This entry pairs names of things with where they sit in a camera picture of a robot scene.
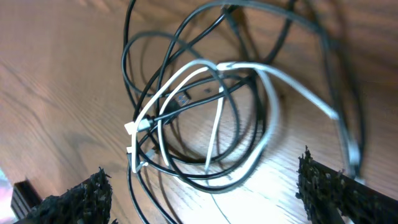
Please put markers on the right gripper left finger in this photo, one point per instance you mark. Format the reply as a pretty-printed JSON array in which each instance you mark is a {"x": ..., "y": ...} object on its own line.
[{"x": 87, "y": 202}]

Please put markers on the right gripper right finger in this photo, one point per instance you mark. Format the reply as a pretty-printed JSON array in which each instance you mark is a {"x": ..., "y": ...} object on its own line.
[{"x": 329, "y": 196}]

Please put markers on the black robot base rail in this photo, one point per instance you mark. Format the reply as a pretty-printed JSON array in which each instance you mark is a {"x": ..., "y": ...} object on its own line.
[{"x": 24, "y": 198}]

